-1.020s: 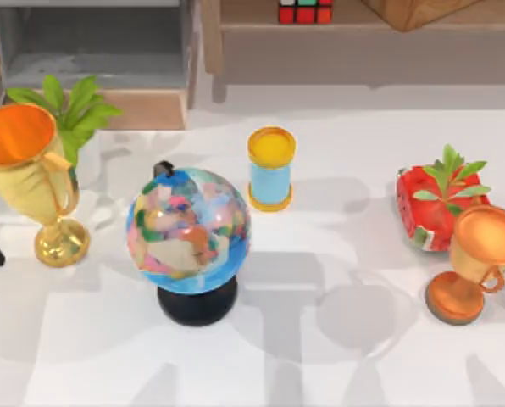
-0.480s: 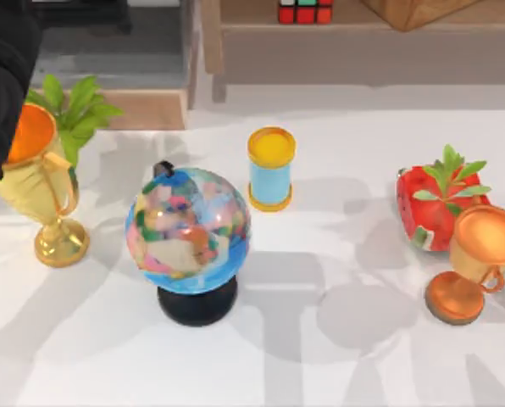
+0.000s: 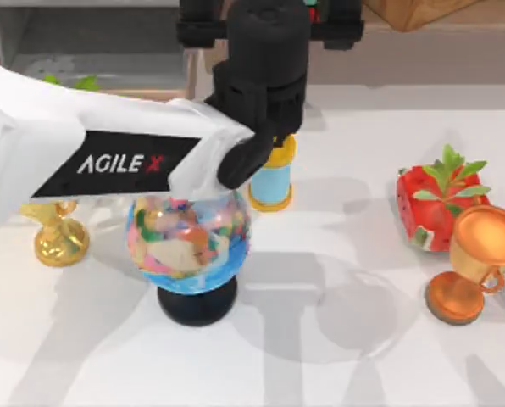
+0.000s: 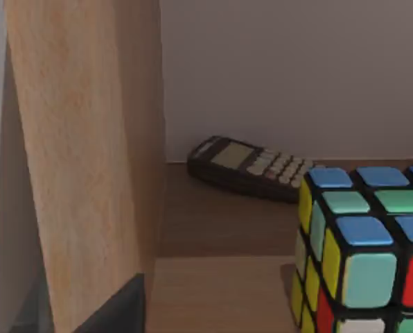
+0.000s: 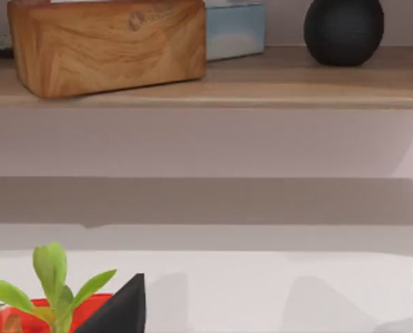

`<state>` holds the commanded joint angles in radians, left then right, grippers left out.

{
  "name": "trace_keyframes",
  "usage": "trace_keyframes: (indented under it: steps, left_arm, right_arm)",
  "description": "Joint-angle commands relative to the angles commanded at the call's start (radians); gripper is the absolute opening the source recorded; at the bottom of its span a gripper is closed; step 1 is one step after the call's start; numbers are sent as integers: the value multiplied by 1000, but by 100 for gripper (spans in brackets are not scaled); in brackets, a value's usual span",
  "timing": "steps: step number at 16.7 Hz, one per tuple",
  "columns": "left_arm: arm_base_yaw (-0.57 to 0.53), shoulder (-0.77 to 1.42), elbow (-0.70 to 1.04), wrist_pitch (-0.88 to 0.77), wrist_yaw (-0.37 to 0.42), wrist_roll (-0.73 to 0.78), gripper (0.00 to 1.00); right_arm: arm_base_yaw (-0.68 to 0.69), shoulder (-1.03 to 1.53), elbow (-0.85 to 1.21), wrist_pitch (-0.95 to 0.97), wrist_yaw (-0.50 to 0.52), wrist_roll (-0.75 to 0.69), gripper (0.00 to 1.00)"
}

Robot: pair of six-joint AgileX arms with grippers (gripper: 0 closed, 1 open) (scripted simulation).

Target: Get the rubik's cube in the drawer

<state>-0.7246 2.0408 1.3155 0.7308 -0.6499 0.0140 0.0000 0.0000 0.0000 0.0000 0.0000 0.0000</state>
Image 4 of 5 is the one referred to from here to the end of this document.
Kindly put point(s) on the multicoloured puzzle cube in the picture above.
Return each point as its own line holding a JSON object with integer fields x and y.
{"x": 362, "y": 249}

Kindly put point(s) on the wooden open shelf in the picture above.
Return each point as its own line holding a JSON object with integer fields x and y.
{"x": 88, "y": 173}

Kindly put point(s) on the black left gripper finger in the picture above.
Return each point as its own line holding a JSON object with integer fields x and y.
{"x": 123, "y": 308}

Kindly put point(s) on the dark brown calculator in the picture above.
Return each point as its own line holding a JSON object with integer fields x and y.
{"x": 248, "y": 166}

